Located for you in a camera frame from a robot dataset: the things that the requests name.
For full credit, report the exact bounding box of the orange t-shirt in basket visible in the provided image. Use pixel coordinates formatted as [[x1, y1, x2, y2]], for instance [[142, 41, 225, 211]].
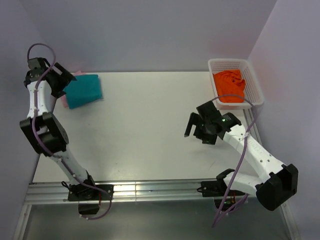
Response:
[[213, 69, 246, 103]]

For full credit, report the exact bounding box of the white plastic basket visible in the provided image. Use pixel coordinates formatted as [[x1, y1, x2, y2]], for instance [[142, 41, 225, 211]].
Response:
[[208, 58, 264, 110]]

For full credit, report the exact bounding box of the black box under rail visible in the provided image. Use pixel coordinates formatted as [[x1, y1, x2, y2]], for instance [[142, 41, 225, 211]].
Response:
[[78, 203, 100, 216]]

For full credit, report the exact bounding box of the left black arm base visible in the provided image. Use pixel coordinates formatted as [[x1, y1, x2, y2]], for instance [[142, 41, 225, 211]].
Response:
[[67, 184, 114, 202]]

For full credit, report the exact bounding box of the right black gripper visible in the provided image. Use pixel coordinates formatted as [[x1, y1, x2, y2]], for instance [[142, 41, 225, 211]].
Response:
[[184, 111, 218, 145]]

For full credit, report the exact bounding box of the teal t-shirt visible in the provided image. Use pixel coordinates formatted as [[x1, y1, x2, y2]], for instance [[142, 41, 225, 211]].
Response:
[[64, 74, 103, 109]]

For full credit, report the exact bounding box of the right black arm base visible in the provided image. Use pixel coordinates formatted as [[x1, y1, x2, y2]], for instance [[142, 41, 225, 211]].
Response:
[[196, 180, 227, 198]]

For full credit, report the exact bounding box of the aluminium mounting rail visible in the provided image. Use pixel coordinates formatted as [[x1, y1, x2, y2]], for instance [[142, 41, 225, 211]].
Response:
[[23, 176, 287, 205]]

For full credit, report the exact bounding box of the folded pink t-shirt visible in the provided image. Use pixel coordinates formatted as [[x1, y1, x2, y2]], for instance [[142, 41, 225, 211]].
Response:
[[60, 70, 86, 108]]

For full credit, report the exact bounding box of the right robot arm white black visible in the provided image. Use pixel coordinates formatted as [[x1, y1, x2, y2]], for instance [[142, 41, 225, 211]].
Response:
[[184, 101, 299, 211]]

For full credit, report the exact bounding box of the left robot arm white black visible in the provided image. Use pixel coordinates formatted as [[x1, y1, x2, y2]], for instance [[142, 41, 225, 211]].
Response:
[[19, 57, 98, 200]]

